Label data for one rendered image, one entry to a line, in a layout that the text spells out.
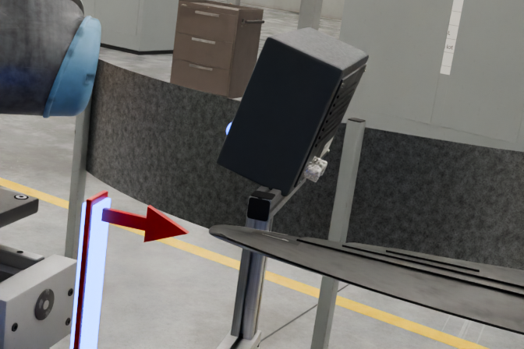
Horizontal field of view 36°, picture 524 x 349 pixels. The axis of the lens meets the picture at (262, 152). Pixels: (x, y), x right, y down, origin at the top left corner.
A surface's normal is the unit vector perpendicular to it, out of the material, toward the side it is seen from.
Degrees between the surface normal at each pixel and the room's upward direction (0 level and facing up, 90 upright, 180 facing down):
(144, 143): 90
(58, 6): 52
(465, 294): 6
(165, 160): 90
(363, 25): 90
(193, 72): 90
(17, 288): 0
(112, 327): 0
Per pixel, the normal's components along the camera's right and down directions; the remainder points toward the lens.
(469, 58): -0.51, 0.13
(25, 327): 0.94, 0.20
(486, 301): 0.22, -0.95
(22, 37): 0.37, -0.37
